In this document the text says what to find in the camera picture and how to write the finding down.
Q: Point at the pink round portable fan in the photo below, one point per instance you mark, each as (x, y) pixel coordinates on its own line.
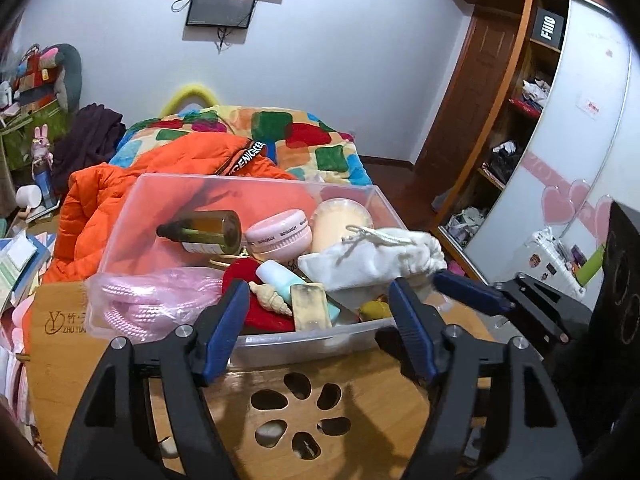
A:
(281, 237)

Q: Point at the dark purple garment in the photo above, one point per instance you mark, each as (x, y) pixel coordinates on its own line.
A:
(93, 138)

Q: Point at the orange puffer jacket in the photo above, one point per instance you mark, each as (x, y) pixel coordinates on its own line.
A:
(97, 194)

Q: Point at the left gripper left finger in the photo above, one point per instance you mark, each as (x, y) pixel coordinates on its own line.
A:
(112, 434)

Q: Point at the white drawstring pouch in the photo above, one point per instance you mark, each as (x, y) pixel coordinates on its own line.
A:
(374, 257)

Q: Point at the pink bunny figure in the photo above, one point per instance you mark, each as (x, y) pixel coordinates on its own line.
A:
(42, 159)

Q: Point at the white suitcase with stickers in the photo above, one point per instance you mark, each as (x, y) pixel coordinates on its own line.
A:
(543, 260)

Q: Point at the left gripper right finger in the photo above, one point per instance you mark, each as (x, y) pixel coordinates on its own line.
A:
(527, 434)

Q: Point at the cream lidded tub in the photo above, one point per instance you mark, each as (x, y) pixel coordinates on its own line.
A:
(331, 218)

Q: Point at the olive gourd charm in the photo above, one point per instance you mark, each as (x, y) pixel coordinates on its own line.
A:
(375, 309)

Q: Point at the red velvet drawstring pouch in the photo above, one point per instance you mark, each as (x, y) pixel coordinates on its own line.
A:
(257, 319)

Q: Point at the beige conch shell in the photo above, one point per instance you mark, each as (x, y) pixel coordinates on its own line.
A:
(269, 299)

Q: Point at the mint lotion tube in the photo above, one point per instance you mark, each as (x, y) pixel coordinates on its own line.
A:
(277, 275)

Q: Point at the colourful patchwork bed blanket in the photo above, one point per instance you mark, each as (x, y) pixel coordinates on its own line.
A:
(298, 142)

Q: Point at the green glass spray bottle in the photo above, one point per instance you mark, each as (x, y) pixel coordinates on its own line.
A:
(207, 232)

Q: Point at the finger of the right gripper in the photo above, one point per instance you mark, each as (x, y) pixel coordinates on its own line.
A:
(473, 294)

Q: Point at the yellow curved headboard cushion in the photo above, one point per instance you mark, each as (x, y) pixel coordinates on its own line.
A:
(189, 98)

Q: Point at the clear plastic storage bin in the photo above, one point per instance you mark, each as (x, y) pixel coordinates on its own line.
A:
(146, 286)

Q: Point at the small black wall monitor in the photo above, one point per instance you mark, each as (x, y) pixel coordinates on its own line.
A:
(235, 14)

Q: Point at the stack of books and papers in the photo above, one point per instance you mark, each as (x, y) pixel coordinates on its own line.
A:
(23, 258)

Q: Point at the wooden wardrobe shelf unit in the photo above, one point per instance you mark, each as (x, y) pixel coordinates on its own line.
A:
(483, 77)

